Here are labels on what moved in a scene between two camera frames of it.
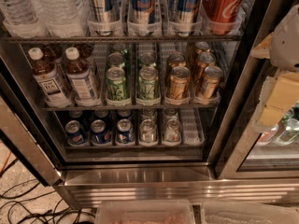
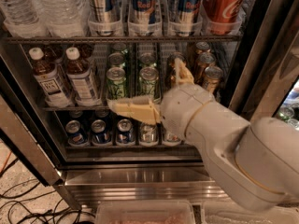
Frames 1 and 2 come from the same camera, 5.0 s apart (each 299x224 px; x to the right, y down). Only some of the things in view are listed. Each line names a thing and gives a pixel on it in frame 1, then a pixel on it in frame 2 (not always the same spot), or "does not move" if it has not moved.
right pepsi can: x=124 y=132 does not move
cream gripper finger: x=277 y=93 → x=143 y=108
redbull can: x=105 y=10 does not move
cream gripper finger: x=262 y=50 → x=182 y=74
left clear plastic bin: x=145 y=212 does not move
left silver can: x=148 y=133 does not move
